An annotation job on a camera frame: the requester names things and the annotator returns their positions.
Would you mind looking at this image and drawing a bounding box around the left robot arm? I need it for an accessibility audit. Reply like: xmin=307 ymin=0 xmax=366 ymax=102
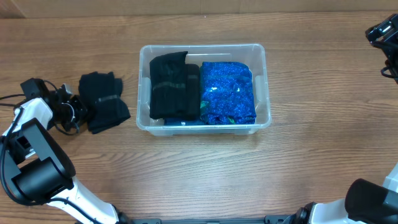
xmin=1 ymin=78 xmax=132 ymax=224

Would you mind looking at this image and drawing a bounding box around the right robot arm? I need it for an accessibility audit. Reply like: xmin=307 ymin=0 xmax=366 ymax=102
xmin=283 ymin=14 xmax=397 ymax=224

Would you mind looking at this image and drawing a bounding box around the blue sparkly cloth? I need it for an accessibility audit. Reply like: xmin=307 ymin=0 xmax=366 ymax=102
xmin=200 ymin=62 xmax=256 ymax=125

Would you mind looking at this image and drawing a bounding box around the dark blue denim cloth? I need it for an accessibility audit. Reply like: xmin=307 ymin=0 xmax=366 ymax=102
xmin=164 ymin=118 xmax=205 ymax=126

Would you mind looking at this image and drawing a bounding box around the black cloth with tape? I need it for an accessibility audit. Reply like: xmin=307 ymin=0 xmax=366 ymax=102
xmin=78 ymin=72 xmax=131 ymax=134

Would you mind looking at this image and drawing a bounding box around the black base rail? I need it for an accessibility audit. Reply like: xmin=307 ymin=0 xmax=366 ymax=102
xmin=130 ymin=215 xmax=295 ymax=224

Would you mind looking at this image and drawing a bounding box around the clear plastic storage bin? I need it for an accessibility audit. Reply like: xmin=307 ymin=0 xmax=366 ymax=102
xmin=136 ymin=44 xmax=272 ymax=136

